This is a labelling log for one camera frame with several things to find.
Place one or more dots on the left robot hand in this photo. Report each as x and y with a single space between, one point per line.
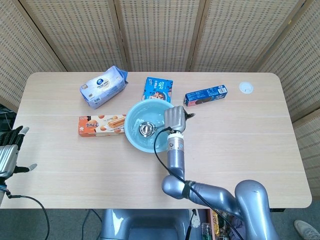
8 157

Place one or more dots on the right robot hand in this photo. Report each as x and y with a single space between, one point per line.
176 117

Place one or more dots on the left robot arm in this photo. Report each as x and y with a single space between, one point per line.
2 191

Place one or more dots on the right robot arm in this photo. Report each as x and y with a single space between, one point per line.
200 192

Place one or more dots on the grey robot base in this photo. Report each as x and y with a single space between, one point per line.
150 225

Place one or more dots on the long blue sandwich cookie box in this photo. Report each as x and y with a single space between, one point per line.
206 95

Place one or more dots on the light blue bowl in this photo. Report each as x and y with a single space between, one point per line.
136 142

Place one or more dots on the blue chocolate cookie box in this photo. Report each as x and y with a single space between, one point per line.
158 87

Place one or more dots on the orange egg roll box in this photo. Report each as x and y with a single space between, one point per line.
100 125

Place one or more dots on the blue white tissue pack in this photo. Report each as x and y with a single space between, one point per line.
102 87

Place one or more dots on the woven wooden folding screen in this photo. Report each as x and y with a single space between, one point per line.
160 35

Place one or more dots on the white plug strip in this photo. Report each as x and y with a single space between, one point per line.
194 220

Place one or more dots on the pink storage crate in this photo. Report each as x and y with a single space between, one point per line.
212 225

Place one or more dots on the white sneaker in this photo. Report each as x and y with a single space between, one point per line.
307 230

